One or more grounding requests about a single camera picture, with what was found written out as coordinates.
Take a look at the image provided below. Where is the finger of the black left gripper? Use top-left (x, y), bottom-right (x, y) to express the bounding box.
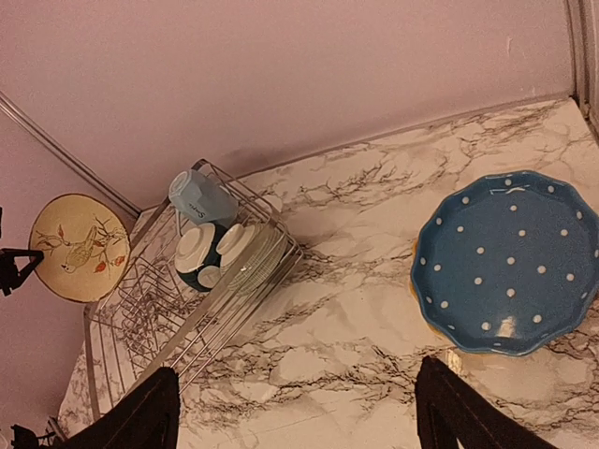
top-left (0, 248), bottom-right (43, 297)

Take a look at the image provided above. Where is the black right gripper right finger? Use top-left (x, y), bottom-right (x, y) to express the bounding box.
top-left (415, 356), bottom-right (552, 448)

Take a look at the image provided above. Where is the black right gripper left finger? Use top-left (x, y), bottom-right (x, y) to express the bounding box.
top-left (61, 368), bottom-right (181, 449)

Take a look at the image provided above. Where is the beige bird pattern plate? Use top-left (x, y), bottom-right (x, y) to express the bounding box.
top-left (29, 194), bottom-right (131, 303)

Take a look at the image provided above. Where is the yellow polka dot plate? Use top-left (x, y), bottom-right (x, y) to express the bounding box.
top-left (409, 237), bottom-right (463, 347)

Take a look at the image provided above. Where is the blue polka dot plate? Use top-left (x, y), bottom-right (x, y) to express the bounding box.
top-left (418, 171), bottom-right (598, 356)

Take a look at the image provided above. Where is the grey green patterned bowl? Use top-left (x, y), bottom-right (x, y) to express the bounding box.
top-left (215, 224), bottom-right (286, 296)

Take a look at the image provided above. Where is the dark teal dotted bowl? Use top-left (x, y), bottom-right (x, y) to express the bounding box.
top-left (174, 223), bottom-right (226, 292)

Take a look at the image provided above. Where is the light blue mug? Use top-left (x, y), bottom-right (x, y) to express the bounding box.
top-left (168, 169), bottom-right (238, 227)

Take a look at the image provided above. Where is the left aluminium frame post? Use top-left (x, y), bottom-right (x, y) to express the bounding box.
top-left (1, 92), bottom-right (141, 218)

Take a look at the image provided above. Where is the aluminium frame post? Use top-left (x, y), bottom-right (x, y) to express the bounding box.
top-left (565, 0), bottom-right (598, 127)
top-left (1, 92), bottom-right (141, 218)

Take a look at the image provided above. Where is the wire dish rack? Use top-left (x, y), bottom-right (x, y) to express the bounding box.
top-left (84, 159), bottom-right (302, 420)

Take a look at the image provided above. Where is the right aluminium frame post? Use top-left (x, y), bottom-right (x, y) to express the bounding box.
top-left (565, 0), bottom-right (598, 127)

